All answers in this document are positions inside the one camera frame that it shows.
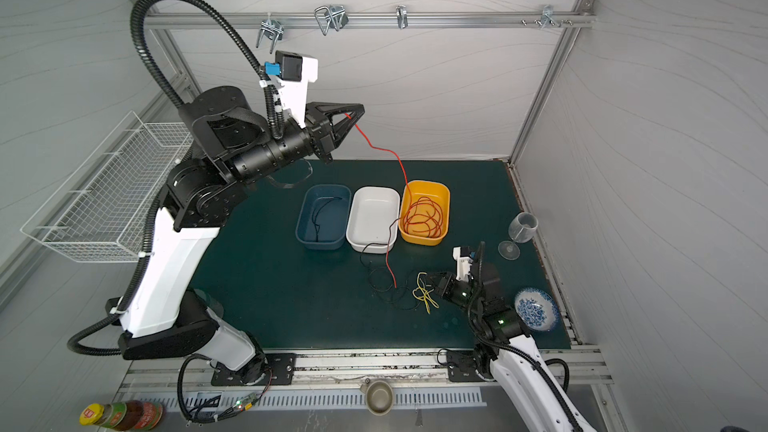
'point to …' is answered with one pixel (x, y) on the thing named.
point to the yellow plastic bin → (440, 193)
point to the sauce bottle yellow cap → (92, 414)
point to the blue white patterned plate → (536, 309)
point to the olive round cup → (379, 397)
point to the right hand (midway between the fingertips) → (432, 269)
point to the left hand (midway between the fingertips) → (366, 103)
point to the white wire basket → (105, 211)
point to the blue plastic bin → (324, 217)
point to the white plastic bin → (373, 219)
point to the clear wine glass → (521, 229)
